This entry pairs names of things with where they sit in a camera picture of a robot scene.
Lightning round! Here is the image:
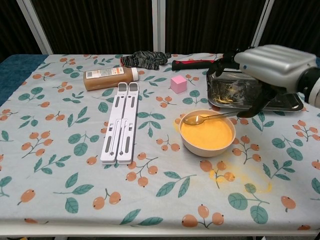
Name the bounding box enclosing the floral fruit pattern tablecloth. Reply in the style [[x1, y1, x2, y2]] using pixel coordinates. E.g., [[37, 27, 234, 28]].
[[0, 52, 320, 231]]

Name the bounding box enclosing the grey striped knit glove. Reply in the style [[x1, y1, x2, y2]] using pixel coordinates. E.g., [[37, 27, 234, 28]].
[[120, 50, 172, 71]]

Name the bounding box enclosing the off-white bowl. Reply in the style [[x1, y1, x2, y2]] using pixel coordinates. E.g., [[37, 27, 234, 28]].
[[178, 109, 236, 158]]

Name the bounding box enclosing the metal tray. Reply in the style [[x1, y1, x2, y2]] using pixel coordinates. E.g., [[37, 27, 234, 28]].
[[206, 70, 304, 112]]

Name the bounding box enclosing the silver spoon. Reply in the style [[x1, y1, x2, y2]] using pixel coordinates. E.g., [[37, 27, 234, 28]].
[[183, 111, 242, 126]]

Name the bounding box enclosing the brown juice bottle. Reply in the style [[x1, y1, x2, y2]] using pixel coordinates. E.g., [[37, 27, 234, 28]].
[[83, 66, 139, 92]]

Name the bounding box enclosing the white metal partition post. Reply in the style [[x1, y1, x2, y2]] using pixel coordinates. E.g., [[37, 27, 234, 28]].
[[16, 0, 54, 55], [151, 0, 166, 54], [248, 0, 276, 51]]

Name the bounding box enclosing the dark ribbed partition panel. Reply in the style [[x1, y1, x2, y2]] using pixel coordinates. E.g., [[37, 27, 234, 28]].
[[164, 0, 265, 55], [0, 0, 44, 62], [256, 0, 320, 58], [31, 0, 155, 55]]

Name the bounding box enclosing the white folding laptop stand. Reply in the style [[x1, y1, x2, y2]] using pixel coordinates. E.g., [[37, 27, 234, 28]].
[[100, 81, 140, 166]]

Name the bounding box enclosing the black red claw hammer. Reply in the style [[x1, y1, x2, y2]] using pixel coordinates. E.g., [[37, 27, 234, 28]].
[[171, 58, 224, 72]]

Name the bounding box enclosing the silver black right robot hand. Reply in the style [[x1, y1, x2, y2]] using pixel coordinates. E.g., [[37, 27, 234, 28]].
[[206, 44, 318, 119]]

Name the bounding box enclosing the pink cube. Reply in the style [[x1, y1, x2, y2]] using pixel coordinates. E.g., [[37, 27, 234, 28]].
[[170, 74, 188, 95]]

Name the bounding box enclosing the yellow powder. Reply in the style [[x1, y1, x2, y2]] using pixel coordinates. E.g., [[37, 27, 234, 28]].
[[180, 113, 233, 148]]

